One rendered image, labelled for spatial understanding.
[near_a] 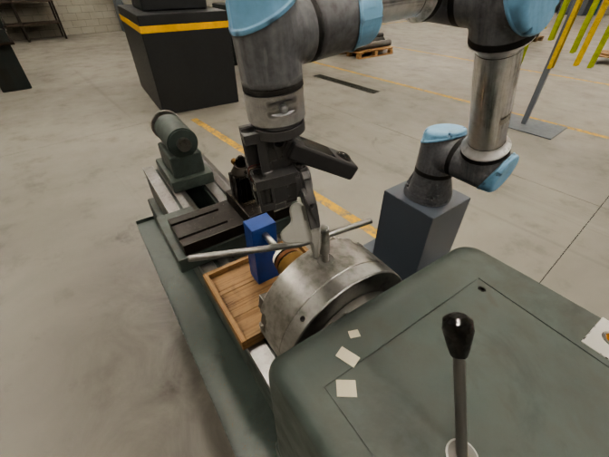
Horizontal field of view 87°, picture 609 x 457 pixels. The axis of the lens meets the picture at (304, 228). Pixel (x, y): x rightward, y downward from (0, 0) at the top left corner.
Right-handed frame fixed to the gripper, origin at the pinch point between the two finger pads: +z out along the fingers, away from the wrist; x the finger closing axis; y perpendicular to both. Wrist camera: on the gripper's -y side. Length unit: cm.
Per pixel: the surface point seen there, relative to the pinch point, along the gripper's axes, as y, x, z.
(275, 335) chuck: 10.0, 5.6, 20.4
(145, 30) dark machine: 48, -477, 31
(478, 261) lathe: -30.0, 11.7, 10.2
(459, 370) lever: -6.8, 30.4, -2.0
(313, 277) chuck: 0.1, 2.6, 10.6
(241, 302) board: 16, -23, 44
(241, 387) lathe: 25, -14, 78
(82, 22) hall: 296, -1401, 105
